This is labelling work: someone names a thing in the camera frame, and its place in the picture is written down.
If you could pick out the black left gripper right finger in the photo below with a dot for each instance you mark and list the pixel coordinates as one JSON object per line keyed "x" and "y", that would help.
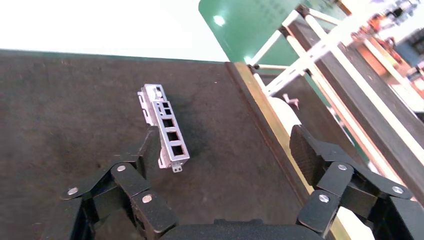
{"x": 334, "y": 175}

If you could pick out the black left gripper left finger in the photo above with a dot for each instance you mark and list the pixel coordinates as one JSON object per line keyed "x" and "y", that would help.
{"x": 132, "y": 180}

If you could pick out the metal bracket with square holes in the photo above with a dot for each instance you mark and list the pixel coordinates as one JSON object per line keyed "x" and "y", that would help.
{"x": 149, "y": 99}

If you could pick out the black container with brass edges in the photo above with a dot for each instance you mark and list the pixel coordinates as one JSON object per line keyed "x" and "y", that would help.
{"x": 66, "y": 116}

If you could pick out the black and white cart frame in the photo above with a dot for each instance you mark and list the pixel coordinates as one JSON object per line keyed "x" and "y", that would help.
{"x": 381, "y": 109}

